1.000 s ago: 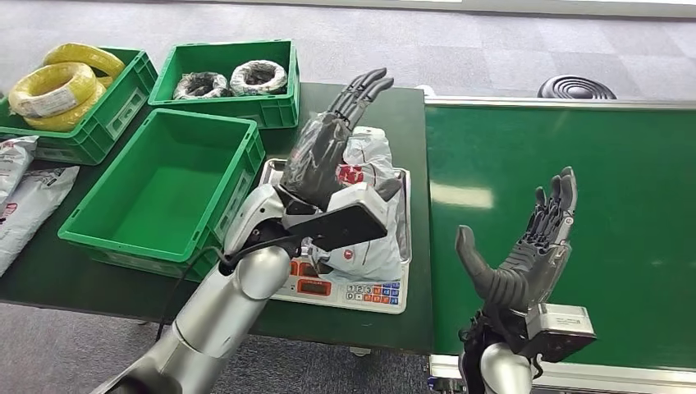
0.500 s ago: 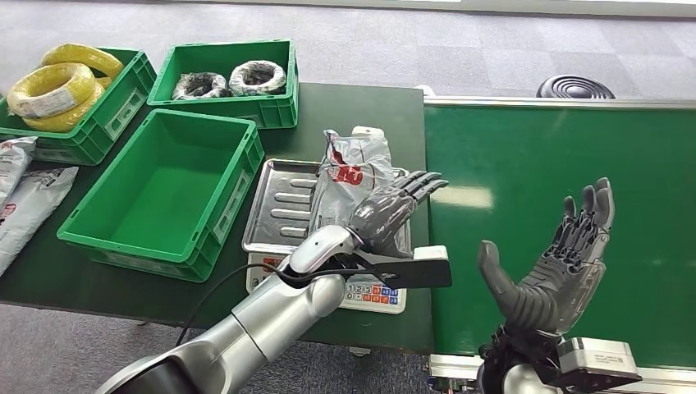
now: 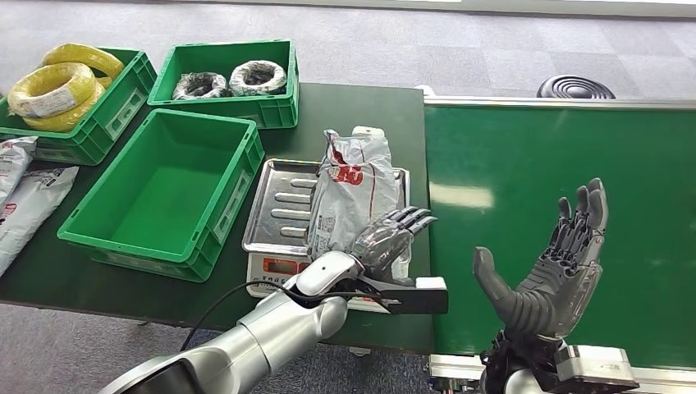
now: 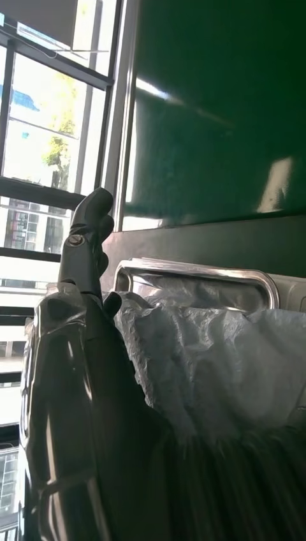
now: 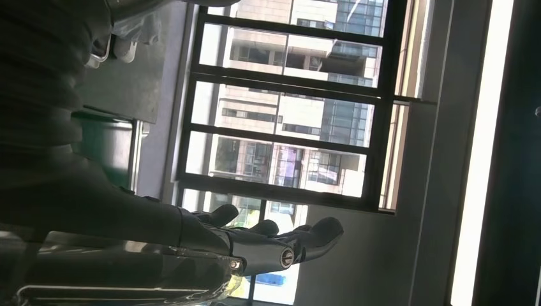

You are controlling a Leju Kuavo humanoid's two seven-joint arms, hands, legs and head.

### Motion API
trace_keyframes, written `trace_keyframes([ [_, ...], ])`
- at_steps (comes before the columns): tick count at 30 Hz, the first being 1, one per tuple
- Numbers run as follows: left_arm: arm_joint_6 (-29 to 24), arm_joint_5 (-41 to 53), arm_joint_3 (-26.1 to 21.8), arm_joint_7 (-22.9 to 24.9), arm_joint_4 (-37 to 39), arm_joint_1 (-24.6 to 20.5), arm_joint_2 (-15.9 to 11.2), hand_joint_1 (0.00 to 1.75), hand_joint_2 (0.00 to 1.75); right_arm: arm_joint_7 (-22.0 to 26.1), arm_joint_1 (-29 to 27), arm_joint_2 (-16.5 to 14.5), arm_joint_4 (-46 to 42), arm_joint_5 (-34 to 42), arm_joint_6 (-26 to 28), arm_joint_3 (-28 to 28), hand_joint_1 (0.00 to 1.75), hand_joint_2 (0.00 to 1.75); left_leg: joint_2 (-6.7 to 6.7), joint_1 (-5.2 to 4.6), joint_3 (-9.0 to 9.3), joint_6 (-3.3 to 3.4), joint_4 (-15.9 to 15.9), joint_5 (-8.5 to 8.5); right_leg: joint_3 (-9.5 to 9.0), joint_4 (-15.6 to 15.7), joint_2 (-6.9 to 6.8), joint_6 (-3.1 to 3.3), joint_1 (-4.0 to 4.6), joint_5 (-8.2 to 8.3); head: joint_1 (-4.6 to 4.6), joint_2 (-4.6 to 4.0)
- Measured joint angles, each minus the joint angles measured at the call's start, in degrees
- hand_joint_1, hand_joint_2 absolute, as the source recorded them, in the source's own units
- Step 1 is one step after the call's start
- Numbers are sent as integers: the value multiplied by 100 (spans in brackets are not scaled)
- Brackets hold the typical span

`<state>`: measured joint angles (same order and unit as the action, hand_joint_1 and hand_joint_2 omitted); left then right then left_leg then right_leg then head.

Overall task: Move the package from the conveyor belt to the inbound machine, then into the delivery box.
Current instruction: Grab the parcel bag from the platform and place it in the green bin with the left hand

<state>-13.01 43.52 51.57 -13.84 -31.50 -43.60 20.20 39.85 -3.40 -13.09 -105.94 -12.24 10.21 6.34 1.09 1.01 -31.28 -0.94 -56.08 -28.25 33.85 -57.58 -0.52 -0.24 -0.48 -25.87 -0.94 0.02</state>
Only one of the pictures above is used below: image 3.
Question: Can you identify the grey plastic mailer package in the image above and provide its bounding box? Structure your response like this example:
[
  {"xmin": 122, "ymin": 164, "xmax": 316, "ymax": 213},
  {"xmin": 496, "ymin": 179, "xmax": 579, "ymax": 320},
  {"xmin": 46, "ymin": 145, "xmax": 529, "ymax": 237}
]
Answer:
[{"xmin": 305, "ymin": 128, "xmax": 402, "ymax": 263}]

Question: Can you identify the empty green plastic crate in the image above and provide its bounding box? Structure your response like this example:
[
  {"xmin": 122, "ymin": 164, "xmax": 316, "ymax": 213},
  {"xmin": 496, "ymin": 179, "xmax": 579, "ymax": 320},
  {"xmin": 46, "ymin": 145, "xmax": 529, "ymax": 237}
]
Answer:
[{"xmin": 56, "ymin": 108, "xmax": 267, "ymax": 284}]

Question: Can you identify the green crate with yellow coils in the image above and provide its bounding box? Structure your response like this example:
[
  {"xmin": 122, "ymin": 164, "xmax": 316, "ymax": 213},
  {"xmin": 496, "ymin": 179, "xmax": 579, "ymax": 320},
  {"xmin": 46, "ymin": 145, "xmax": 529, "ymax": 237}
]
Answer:
[{"xmin": 0, "ymin": 46, "xmax": 158, "ymax": 167}]

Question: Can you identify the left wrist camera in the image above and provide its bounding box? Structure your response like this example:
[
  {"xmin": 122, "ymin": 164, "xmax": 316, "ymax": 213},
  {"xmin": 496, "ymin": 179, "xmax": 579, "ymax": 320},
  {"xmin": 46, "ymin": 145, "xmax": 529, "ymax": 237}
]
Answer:
[{"xmin": 359, "ymin": 275, "xmax": 451, "ymax": 316}]

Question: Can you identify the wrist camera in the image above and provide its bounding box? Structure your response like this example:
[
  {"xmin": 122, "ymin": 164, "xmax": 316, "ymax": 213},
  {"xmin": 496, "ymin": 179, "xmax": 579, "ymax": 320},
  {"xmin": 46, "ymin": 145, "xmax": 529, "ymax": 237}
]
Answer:
[
  {"xmin": 553, "ymin": 343, "xmax": 641, "ymax": 394},
  {"xmin": 359, "ymin": 275, "xmax": 451, "ymax": 316}
]

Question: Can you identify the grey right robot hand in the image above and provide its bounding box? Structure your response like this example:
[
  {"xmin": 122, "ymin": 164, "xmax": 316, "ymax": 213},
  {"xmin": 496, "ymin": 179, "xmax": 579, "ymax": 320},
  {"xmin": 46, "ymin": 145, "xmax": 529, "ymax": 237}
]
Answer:
[{"xmin": 472, "ymin": 176, "xmax": 610, "ymax": 341}]

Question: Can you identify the green conveyor belt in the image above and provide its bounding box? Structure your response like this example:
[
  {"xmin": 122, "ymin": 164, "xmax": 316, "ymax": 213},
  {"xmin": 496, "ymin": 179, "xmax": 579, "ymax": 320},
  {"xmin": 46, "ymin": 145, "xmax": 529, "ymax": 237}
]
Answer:
[{"xmin": 423, "ymin": 96, "xmax": 696, "ymax": 394}]

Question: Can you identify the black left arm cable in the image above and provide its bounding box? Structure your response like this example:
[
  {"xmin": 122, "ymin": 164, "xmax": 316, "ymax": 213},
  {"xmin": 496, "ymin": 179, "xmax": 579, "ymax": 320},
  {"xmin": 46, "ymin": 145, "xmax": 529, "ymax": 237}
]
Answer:
[{"xmin": 178, "ymin": 279, "xmax": 382, "ymax": 352}]

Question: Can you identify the black wrapped wire coil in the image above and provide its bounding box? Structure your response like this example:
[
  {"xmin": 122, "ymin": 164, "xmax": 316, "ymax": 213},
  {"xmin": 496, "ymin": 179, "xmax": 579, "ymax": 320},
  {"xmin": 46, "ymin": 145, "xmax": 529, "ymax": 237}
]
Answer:
[{"xmin": 172, "ymin": 71, "xmax": 230, "ymax": 102}]

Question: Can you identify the yellow wire coil with label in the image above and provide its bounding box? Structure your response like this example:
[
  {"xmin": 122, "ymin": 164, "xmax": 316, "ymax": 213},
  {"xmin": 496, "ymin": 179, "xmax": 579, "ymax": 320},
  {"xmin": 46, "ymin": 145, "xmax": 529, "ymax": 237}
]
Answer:
[{"xmin": 7, "ymin": 62, "xmax": 98, "ymax": 120}]

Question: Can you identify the green crate with wrapped coils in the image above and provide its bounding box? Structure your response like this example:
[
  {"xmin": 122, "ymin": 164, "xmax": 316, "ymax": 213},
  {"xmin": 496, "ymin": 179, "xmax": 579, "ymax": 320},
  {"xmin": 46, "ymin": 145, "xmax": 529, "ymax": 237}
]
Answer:
[{"xmin": 146, "ymin": 38, "xmax": 300, "ymax": 131}]

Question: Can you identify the electronic scale with steel tray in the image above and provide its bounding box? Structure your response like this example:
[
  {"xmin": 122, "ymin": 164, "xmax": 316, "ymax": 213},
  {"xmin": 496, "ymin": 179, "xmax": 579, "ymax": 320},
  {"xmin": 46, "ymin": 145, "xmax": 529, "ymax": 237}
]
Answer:
[{"xmin": 241, "ymin": 158, "xmax": 412, "ymax": 315}]

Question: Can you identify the white plastic mailer bag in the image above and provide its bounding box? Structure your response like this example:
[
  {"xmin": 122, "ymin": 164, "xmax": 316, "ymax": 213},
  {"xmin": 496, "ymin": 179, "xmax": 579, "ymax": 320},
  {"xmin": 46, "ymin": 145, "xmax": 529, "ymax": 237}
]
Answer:
[
  {"xmin": 0, "ymin": 165, "xmax": 80, "ymax": 279},
  {"xmin": 0, "ymin": 135, "xmax": 39, "ymax": 205}
]

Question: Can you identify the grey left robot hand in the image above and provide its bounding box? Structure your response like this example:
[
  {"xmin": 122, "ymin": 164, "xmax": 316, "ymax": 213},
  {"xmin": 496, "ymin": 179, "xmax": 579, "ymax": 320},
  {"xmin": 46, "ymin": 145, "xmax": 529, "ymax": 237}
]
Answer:
[{"xmin": 350, "ymin": 205, "xmax": 439, "ymax": 284}]

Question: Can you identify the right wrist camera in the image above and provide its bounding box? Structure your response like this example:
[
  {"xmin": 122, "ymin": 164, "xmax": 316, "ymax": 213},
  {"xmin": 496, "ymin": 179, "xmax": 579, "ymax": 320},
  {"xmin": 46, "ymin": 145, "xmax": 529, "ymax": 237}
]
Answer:
[{"xmin": 553, "ymin": 343, "xmax": 641, "ymax": 394}]

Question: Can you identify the black ribbed round base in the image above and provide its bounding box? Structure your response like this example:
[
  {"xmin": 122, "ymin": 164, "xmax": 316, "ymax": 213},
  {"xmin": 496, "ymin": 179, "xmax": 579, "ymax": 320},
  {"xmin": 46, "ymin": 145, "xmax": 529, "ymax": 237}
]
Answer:
[{"xmin": 536, "ymin": 73, "xmax": 617, "ymax": 101}]

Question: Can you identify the white wrapped wire coil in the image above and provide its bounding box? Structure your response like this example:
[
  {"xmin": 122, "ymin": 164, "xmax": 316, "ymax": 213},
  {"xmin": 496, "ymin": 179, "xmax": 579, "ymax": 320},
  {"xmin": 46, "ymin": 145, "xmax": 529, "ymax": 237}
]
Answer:
[{"xmin": 228, "ymin": 59, "xmax": 289, "ymax": 98}]

